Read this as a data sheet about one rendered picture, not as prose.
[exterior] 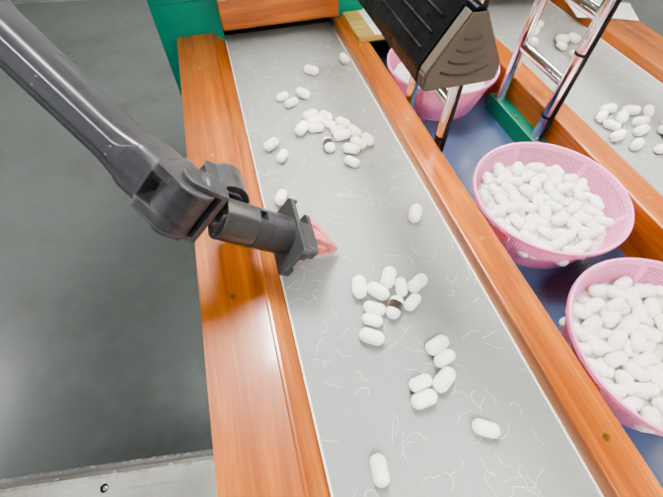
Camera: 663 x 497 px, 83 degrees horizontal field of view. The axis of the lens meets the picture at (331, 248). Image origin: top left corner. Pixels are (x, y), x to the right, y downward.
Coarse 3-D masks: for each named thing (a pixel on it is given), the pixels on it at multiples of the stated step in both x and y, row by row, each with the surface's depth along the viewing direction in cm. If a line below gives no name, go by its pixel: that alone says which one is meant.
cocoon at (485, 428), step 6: (474, 420) 46; (480, 420) 46; (486, 420) 46; (474, 426) 46; (480, 426) 45; (486, 426) 45; (492, 426) 45; (498, 426) 46; (480, 432) 45; (486, 432) 45; (492, 432) 45; (498, 432) 45; (492, 438) 45
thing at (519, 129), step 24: (576, 0) 65; (528, 24) 76; (600, 24) 62; (528, 48) 78; (576, 48) 67; (552, 72) 73; (576, 72) 69; (504, 96) 89; (552, 96) 74; (504, 120) 89; (552, 120) 77
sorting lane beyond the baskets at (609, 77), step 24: (528, 0) 115; (504, 24) 106; (552, 24) 106; (576, 24) 106; (552, 48) 99; (600, 48) 99; (600, 72) 92; (624, 72) 92; (576, 96) 87; (600, 96) 87; (624, 96) 87; (648, 96) 87; (624, 144) 77; (648, 144) 77; (648, 168) 73
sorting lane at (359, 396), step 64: (256, 64) 94; (320, 64) 94; (256, 128) 80; (384, 128) 80; (320, 192) 70; (384, 192) 70; (320, 256) 62; (384, 256) 62; (448, 256) 62; (320, 320) 55; (384, 320) 55; (448, 320) 55; (320, 384) 50; (384, 384) 50; (512, 384) 50; (320, 448) 46; (384, 448) 46; (448, 448) 46; (512, 448) 46
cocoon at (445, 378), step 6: (444, 372) 49; (450, 372) 49; (438, 378) 49; (444, 378) 48; (450, 378) 48; (432, 384) 49; (438, 384) 48; (444, 384) 48; (450, 384) 48; (438, 390) 48; (444, 390) 48
